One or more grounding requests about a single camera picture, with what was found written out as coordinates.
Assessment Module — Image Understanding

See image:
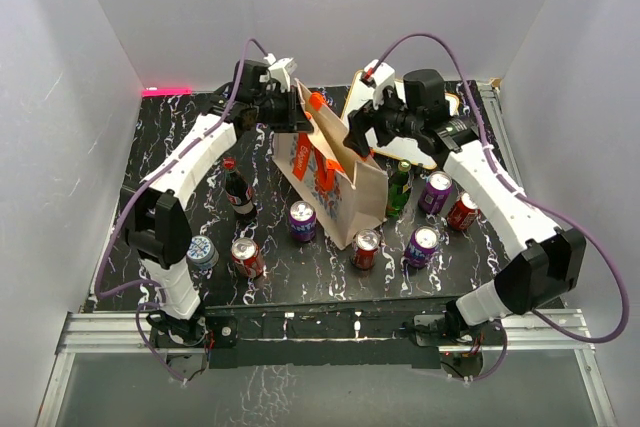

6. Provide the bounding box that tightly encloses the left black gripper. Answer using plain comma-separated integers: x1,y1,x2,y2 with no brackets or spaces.
253,87,315,135

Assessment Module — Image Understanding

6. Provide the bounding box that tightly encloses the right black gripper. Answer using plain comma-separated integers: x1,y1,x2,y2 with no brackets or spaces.
343,83,422,158

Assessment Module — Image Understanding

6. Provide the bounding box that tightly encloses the beige canvas tote bag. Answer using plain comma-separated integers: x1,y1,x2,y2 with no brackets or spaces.
272,81,388,250

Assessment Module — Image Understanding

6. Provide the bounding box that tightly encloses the green glass bottle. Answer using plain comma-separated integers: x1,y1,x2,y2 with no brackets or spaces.
386,159,412,217

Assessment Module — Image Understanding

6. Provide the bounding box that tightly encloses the purple can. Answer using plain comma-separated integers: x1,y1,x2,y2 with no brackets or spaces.
418,171,453,215
289,200,316,243
403,226,440,269

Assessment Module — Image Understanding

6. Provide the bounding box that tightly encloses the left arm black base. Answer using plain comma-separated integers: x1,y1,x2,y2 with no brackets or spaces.
145,310,238,351

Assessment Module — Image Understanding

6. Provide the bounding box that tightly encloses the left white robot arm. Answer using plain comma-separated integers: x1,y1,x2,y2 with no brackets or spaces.
120,55,313,346

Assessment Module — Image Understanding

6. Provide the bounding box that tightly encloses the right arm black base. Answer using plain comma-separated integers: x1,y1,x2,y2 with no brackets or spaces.
400,312,508,356

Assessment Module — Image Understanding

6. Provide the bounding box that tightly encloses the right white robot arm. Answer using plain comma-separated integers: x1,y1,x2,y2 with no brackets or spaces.
344,65,586,344

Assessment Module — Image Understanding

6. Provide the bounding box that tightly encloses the cola glass bottle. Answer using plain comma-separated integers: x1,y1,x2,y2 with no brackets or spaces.
223,157,257,223

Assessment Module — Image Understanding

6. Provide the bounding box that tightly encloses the red can front centre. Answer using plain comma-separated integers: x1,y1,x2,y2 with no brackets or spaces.
350,229,380,270

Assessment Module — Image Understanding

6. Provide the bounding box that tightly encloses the red can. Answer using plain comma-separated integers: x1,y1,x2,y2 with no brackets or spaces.
446,191,480,231
350,229,380,270
231,237,265,279

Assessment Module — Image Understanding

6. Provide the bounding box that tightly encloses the pink tape strip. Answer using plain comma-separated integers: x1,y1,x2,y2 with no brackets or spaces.
141,87,192,98

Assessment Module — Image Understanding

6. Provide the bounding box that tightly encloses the red can right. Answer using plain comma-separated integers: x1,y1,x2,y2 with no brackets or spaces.
446,191,480,231

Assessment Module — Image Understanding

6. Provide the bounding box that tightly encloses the red can front left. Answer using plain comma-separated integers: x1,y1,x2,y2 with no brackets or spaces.
231,237,265,279

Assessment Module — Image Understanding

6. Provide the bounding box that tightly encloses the blue white tin can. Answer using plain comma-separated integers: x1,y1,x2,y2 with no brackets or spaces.
186,235,219,270

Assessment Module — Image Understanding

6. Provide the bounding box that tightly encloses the small whiteboard wooden frame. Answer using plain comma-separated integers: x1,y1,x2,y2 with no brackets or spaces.
340,69,461,171

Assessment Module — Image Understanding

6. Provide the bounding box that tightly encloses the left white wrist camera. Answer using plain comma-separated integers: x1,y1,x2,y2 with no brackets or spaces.
264,53,297,93

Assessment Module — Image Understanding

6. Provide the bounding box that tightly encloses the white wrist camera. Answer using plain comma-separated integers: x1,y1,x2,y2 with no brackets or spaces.
360,59,396,109
264,53,297,93

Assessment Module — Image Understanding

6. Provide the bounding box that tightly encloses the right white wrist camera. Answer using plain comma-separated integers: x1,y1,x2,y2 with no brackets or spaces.
360,59,396,109

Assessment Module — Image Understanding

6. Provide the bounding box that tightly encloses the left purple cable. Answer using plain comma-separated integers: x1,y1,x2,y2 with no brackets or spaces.
92,38,274,388

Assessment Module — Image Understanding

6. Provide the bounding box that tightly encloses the purple cable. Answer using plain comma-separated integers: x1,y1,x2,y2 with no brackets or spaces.
367,32,630,383
92,38,274,388

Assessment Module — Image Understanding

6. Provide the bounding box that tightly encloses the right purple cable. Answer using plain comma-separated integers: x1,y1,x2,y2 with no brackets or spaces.
367,32,630,383

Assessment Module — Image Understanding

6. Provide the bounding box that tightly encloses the aluminium frame rail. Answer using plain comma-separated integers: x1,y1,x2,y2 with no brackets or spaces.
37,299,617,426

